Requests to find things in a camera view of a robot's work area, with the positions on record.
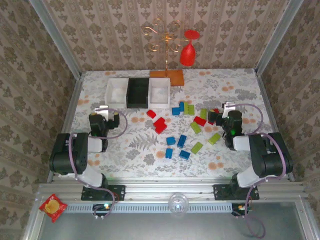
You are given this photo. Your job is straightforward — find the white plastic bin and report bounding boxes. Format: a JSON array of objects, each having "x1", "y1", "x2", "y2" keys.
[
  {"x1": 148, "y1": 77, "x2": 172, "y2": 109},
  {"x1": 104, "y1": 78, "x2": 129, "y2": 110}
]

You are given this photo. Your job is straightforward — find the black plastic bin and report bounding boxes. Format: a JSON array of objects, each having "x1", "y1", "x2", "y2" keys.
[{"x1": 125, "y1": 77, "x2": 151, "y2": 109}]

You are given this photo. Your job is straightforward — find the blue L-shaped lego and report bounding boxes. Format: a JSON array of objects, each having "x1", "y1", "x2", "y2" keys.
[{"x1": 171, "y1": 101, "x2": 186, "y2": 117}]

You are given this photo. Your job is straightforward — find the large red lego brick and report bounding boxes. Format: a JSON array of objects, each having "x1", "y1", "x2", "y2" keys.
[{"x1": 153, "y1": 117, "x2": 168, "y2": 135}]

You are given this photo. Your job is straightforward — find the floral tablecloth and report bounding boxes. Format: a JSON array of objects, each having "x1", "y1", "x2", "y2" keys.
[{"x1": 61, "y1": 68, "x2": 288, "y2": 180}]

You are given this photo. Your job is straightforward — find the gold glass holder stand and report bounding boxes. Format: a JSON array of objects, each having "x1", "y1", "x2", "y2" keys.
[{"x1": 142, "y1": 17, "x2": 185, "y2": 88}]

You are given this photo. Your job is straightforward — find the red wine glass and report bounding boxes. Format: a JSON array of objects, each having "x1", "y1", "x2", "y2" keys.
[{"x1": 179, "y1": 29, "x2": 200, "y2": 67}]

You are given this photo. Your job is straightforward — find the clear glass dome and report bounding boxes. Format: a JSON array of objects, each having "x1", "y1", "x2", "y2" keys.
[{"x1": 167, "y1": 193, "x2": 189, "y2": 215}]

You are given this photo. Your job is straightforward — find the red snack packet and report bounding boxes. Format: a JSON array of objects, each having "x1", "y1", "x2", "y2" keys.
[{"x1": 38, "y1": 193, "x2": 68, "y2": 224}]

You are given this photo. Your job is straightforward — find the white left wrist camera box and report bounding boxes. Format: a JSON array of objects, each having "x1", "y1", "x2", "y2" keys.
[{"x1": 95, "y1": 105, "x2": 110, "y2": 116}]

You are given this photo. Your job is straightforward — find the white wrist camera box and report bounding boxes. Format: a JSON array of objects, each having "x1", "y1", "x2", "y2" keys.
[
  {"x1": 95, "y1": 105, "x2": 110, "y2": 116},
  {"x1": 222, "y1": 101, "x2": 236, "y2": 114}
]

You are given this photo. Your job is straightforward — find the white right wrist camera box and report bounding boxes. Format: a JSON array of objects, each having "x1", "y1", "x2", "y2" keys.
[{"x1": 222, "y1": 101, "x2": 236, "y2": 114}]

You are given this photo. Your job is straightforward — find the aluminium side rail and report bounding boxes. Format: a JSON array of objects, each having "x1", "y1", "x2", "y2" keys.
[
  {"x1": 254, "y1": 69, "x2": 296, "y2": 182},
  {"x1": 47, "y1": 74, "x2": 85, "y2": 185}
]

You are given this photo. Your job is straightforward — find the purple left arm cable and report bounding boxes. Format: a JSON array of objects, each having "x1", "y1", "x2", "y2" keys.
[{"x1": 68, "y1": 107, "x2": 128, "y2": 220}]

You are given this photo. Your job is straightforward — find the aluminium front rail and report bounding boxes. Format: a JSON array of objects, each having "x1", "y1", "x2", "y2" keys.
[{"x1": 37, "y1": 177, "x2": 308, "y2": 204}]

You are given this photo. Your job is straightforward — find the grey slotted cable duct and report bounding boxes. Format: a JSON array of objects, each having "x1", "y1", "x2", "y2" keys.
[{"x1": 62, "y1": 202, "x2": 233, "y2": 214}]

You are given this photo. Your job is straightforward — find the aluminium frame post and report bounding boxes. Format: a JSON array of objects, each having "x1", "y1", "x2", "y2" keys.
[
  {"x1": 254, "y1": 0, "x2": 305, "y2": 74},
  {"x1": 28, "y1": 0, "x2": 83, "y2": 79}
]

